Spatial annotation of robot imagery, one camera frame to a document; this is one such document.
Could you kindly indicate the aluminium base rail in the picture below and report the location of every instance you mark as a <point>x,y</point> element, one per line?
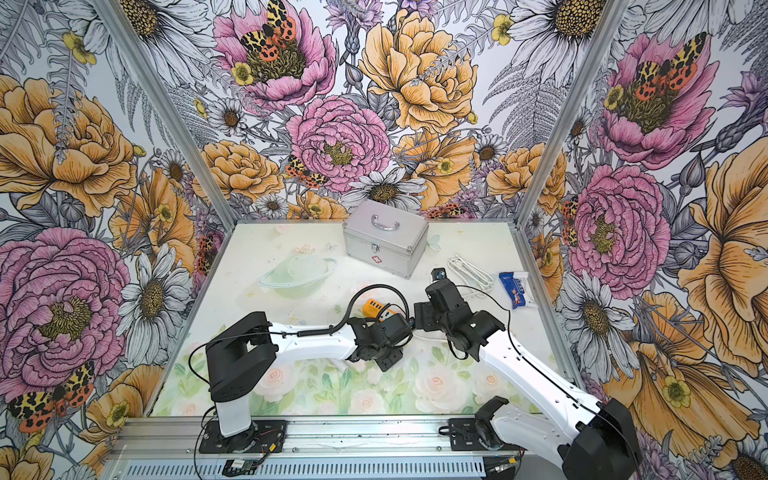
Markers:
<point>321,447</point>

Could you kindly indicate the clear green plastic bowl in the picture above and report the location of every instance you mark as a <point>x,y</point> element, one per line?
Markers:
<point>298,276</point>

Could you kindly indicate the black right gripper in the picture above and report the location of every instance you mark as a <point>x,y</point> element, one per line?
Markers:
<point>424,316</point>

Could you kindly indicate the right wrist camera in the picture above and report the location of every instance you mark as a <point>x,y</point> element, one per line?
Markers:
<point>438,274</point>

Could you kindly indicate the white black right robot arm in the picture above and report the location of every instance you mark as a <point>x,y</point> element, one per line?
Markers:
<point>586,437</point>

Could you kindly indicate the blue snack packet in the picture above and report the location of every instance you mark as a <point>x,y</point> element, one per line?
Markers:
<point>516,285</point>

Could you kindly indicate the orange power strip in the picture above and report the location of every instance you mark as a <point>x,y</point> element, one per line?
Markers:
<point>375,310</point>

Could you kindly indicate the silver aluminium first aid case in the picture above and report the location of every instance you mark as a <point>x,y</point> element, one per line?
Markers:
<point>386,237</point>

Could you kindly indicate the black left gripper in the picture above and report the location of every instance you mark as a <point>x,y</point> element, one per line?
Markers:
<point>393,357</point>

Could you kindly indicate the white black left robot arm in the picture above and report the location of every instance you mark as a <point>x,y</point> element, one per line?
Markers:
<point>240,356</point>

